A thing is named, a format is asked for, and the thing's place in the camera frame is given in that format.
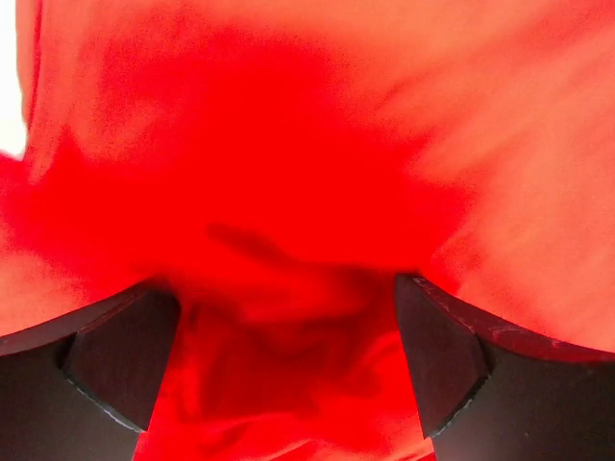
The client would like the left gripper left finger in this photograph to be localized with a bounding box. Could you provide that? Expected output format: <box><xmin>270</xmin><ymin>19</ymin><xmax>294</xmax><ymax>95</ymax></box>
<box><xmin>1</xmin><ymin>283</ymin><xmax>180</xmax><ymax>461</ymax></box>

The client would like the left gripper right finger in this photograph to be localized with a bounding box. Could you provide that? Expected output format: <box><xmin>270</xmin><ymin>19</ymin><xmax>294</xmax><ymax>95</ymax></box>
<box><xmin>395</xmin><ymin>275</ymin><xmax>614</xmax><ymax>461</ymax></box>

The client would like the red t shirt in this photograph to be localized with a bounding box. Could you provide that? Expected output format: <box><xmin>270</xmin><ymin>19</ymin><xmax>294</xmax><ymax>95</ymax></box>
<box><xmin>1</xmin><ymin>1</ymin><xmax>614</xmax><ymax>460</ymax></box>

